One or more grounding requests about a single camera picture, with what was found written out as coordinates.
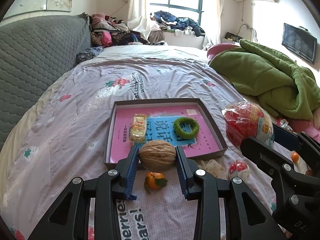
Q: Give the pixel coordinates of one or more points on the red foil snack bag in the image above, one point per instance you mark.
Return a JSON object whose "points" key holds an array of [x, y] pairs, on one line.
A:
{"points": [[283, 123]]}

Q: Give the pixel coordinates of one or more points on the green quilted blanket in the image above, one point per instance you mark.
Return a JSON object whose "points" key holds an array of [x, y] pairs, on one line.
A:
{"points": [[280, 85]]}

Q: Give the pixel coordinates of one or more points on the yellow cake packet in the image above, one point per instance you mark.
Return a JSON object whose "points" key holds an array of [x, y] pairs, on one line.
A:
{"points": [[138, 128]]}

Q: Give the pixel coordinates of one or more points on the wall mounted television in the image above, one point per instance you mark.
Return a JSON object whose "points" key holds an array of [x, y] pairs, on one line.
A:
{"points": [[300, 42]]}

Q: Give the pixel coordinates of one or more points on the clothes pile beside headboard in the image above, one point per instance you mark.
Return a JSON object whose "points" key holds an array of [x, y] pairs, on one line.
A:
{"points": [[106, 32]]}

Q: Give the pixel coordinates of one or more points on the clothes pile on windowsill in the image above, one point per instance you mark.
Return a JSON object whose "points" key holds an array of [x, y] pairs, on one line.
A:
{"points": [[166, 21]]}

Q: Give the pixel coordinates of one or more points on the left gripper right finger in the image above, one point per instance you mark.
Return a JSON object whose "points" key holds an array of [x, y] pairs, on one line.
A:
{"points": [[197, 184]]}

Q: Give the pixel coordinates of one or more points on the cream curtain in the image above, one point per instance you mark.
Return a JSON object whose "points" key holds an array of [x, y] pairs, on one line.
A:
{"points": [[138, 18]]}

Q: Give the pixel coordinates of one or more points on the small orange at edge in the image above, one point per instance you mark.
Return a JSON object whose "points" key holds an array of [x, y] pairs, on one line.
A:
{"points": [[294, 156]]}

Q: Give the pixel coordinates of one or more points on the brown walnut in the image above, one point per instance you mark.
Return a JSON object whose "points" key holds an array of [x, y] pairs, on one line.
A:
{"points": [[157, 156]]}

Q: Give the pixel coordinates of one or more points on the orange tangerine with leaves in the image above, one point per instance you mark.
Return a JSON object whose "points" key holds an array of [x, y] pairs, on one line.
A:
{"points": [[154, 181]]}

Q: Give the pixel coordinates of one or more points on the pink printed bedsheet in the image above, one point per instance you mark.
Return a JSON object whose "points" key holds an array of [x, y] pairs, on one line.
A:
{"points": [[68, 138]]}

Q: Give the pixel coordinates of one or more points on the pink pillow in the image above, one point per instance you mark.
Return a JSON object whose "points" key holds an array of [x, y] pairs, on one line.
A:
{"points": [[218, 48]]}

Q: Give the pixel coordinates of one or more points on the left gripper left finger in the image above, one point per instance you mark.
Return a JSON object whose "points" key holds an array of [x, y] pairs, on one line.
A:
{"points": [[113, 185]]}

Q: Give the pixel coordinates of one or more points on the cream drawstring pouch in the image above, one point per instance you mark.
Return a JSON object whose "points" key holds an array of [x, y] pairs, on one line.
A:
{"points": [[213, 167]]}

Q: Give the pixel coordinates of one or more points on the large blue toy egg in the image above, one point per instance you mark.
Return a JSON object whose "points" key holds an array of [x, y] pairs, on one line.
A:
{"points": [[246, 119]]}

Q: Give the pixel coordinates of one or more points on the grey quilted headboard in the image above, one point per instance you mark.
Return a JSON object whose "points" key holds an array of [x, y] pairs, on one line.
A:
{"points": [[35, 52]]}

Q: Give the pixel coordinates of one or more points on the small red white toy egg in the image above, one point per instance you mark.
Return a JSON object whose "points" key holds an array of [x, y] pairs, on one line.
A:
{"points": [[239, 169]]}

